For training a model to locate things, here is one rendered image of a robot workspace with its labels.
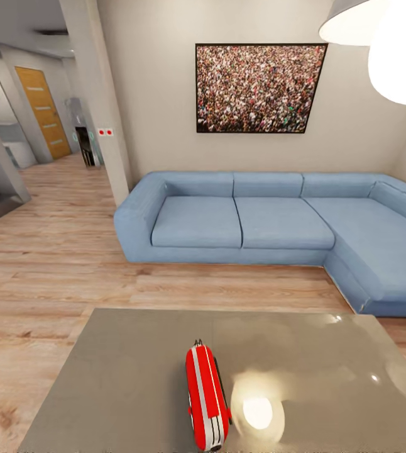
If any radio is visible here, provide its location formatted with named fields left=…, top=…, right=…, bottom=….
left=185, top=342, right=233, bottom=451

